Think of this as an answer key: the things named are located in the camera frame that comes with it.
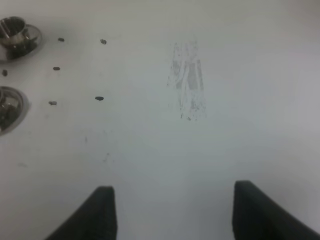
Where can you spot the near stainless steel saucer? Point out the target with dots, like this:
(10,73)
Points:
(14,106)

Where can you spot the stainless steel saucer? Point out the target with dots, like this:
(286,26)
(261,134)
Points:
(14,106)
(30,45)

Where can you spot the far stainless steel teacup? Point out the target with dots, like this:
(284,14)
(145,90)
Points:
(13,31)

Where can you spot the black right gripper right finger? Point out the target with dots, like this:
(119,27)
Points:
(255,216)

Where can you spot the far stainless steel saucer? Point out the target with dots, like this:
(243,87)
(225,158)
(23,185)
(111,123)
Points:
(30,45)

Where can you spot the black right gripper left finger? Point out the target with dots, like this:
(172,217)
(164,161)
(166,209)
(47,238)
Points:
(95,219)

